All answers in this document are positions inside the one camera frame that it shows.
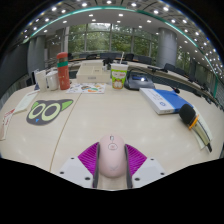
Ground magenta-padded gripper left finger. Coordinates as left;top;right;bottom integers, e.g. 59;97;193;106
58;142;101;189

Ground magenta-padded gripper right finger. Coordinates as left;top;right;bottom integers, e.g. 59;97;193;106
123;143;167;190

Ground pink computer mouse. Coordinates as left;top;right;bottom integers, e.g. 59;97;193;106
97;133;128;179

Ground cat-face mouse pad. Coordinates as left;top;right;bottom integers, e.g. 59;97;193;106
26;98;75;127

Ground black handheld microphone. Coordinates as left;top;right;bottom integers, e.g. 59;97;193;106
178;103;213;153

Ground blue and white box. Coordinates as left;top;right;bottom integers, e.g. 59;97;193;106
139;87;194;116

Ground colourful sticker sheet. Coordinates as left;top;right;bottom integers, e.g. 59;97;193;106
65;82;107;95

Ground red and white leaflet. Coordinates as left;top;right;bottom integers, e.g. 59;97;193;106
0;108;16;141

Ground white printed paper sheet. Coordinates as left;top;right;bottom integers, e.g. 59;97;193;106
13;90;40;114

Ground black conference microphone unit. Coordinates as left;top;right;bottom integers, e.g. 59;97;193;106
123;68;156;91

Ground white lidded ceramic mug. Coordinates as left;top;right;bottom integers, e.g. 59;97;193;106
45;70;60;92

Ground white ribbed paper cup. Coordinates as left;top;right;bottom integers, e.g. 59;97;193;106
34;69;48;93

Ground red bottle with green band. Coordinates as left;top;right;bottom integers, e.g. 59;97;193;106
56;51;71;91

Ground green-printed paper drink cup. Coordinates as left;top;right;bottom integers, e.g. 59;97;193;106
110;51;129;90

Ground beige cardboard box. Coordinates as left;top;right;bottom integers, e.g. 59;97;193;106
76;64;112;84

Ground dark office chairs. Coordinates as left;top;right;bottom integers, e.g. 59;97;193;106
68;52;214;91

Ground ceiling lights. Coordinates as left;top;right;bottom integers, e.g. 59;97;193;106
19;0;221;74

